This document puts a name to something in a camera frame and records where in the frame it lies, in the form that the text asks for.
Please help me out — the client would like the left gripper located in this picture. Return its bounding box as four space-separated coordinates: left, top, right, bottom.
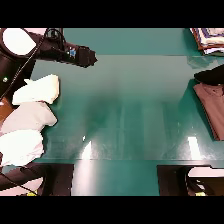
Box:
64 44 99 69

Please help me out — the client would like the brown shirt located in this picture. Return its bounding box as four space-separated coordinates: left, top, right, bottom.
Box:
193 82 224 142

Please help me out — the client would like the white garment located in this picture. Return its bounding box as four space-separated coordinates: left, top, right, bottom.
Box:
12 73 61 106
0 128 45 167

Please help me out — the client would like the pale grey garment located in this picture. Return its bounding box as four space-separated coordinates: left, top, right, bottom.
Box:
0 101 59 135

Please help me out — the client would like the heap of clothes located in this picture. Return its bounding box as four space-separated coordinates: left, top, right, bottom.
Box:
189 27 224 57

